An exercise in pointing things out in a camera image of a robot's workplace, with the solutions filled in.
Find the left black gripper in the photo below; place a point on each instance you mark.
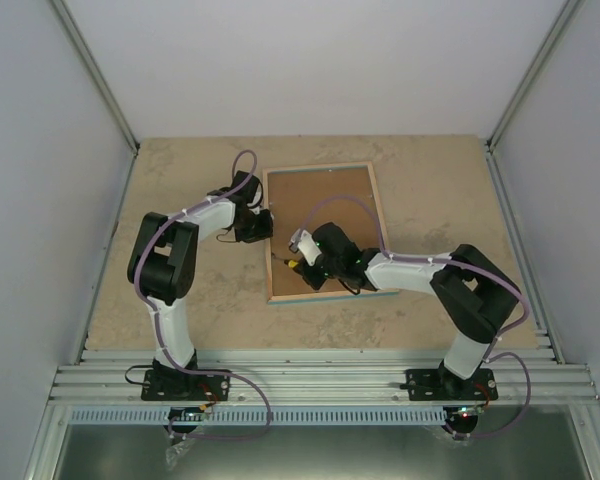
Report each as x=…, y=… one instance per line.
x=265, y=232

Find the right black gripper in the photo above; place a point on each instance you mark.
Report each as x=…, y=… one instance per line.
x=315, y=280

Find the yellow screwdriver tool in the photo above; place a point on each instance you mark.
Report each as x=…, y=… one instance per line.
x=290, y=263

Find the teal wooden picture frame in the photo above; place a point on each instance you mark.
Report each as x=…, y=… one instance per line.
x=339, y=205

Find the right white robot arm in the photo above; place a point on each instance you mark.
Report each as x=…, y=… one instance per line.
x=477, y=296

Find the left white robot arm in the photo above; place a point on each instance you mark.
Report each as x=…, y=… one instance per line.
x=164, y=257

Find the right controller board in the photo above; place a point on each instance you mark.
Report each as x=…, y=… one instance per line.
x=468, y=411

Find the controller board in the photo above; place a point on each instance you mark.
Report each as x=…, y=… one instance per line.
x=190, y=413
x=468, y=411

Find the left controller board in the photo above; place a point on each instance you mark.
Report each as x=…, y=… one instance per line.
x=190, y=413

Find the clear plastic bag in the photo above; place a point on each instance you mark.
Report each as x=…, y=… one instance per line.
x=178, y=448

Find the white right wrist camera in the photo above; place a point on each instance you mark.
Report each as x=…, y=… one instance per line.
x=303, y=242

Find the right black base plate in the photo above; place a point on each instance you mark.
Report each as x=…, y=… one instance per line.
x=440, y=385

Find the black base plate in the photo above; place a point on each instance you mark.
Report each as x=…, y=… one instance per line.
x=440, y=385
x=172, y=385

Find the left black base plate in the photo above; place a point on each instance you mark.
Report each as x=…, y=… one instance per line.
x=172, y=385

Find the aluminium rail base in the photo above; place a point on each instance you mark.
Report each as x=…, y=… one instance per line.
x=303, y=377

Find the grey slotted cable duct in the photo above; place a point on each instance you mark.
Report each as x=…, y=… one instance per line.
x=258, y=416

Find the aluminium corner post left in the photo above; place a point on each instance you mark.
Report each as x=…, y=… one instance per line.
x=86, y=57

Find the aluminium corner post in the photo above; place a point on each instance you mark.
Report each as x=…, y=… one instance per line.
x=540, y=60
x=86, y=57

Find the aluminium corner post right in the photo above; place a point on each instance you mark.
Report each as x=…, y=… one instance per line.
x=540, y=60

